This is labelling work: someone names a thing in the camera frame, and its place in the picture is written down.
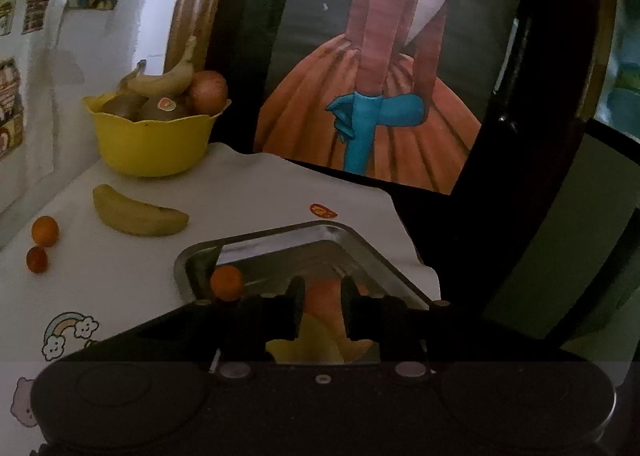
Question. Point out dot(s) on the metal tray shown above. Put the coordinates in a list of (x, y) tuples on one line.
[(320, 246)]

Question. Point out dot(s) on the yellow plastic bowl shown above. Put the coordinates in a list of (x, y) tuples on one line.
[(150, 145)]

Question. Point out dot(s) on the brown kiwi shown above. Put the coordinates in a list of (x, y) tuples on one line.
[(122, 105)]

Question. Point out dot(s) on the white printed table mat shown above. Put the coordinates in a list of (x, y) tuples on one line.
[(150, 276)]

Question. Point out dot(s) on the brown onion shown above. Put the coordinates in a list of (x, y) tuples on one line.
[(207, 93)]

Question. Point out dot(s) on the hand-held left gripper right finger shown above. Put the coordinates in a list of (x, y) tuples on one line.
[(350, 308)]

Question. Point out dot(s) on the orange dress wall poster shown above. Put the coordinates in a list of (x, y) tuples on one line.
[(400, 135)]

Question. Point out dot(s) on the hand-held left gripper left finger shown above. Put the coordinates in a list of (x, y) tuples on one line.
[(298, 306)]

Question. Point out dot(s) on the yellow-green banana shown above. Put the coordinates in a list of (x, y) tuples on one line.
[(135, 216)]

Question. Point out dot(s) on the red apple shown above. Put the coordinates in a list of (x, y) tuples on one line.
[(322, 298)]

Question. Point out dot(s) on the small orange kumquat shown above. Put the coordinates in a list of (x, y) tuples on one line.
[(227, 283), (45, 229)]

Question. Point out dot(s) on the coloured houses wall drawing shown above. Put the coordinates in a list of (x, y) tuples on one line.
[(15, 85)]

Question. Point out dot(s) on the curved banana with stem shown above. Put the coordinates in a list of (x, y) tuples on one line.
[(160, 80)]

